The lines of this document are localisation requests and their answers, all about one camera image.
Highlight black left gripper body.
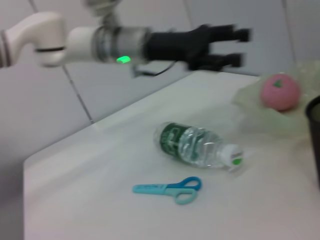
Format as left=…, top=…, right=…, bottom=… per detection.
left=146, top=24, right=214, bottom=71

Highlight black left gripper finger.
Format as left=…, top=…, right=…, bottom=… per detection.
left=206, top=23, right=252, bottom=44
left=198, top=52, right=245, bottom=71

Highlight pink toy peach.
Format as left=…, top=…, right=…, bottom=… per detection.
left=259, top=72, right=302, bottom=112

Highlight clear green-label water bottle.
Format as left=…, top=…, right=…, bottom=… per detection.
left=152, top=121, right=245, bottom=174

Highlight blue teal scissors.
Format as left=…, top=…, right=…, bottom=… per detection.
left=132, top=176, right=203, bottom=206

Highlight translucent green fruit plate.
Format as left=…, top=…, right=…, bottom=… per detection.
left=231, top=58, right=320, bottom=142

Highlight black mesh pen holder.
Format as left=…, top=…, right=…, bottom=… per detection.
left=305, top=94, right=320, bottom=191

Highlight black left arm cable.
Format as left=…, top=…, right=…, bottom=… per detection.
left=131, top=59, right=176, bottom=79

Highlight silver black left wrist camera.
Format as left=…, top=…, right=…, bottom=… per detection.
left=83, top=0, right=123, bottom=19

